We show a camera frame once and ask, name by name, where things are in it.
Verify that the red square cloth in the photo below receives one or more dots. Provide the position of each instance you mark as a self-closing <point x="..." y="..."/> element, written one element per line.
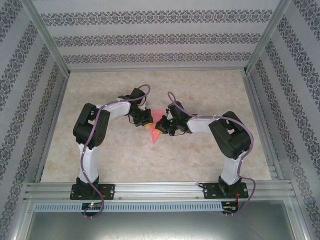
<point x="155" y="135"/>

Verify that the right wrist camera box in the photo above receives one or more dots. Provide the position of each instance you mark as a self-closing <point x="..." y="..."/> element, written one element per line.
<point x="165" y="115"/>

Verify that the grey metal sheet panel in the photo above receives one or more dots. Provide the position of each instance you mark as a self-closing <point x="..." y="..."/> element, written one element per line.
<point x="160" y="226"/>

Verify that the left circuit board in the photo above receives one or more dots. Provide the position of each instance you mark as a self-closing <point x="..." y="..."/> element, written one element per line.
<point x="92" y="206"/>

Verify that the right circuit board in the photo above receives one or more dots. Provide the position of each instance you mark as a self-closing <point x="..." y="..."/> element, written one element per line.
<point x="230" y="208"/>

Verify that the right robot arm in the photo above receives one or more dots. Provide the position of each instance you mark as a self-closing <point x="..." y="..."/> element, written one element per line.
<point x="230" y="135"/>

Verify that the aluminium frame post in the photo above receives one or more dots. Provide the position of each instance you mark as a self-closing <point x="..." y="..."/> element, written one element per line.
<point x="265" y="37"/>
<point x="48" y="37"/>

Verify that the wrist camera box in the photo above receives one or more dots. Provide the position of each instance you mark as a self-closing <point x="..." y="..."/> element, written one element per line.
<point x="165" y="115"/>
<point x="147" y="105"/>

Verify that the circuit board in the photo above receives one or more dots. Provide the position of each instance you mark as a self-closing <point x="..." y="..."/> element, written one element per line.
<point x="92" y="206"/>
<point x="230" y="208"/>

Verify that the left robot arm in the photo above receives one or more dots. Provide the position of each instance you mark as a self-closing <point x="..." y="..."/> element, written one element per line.
<point x="90" y="125"/>

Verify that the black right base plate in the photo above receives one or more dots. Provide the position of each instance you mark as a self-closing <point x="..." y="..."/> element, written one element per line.
<point x="210" y="190"/>

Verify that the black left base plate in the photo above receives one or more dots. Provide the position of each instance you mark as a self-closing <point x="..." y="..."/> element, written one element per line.
<point x="110" y="191"/>

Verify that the aluminium mounting rail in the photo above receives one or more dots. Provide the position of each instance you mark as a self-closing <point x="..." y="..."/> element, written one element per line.
<point x="160" y="190"/>

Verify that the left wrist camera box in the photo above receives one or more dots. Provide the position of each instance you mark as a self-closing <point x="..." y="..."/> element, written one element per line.
<point x="147" y="105"/>

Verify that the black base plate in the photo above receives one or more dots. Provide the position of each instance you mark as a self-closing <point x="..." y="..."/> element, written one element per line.
<point x="210" y="190"/>
<point x="110" y="191"/>

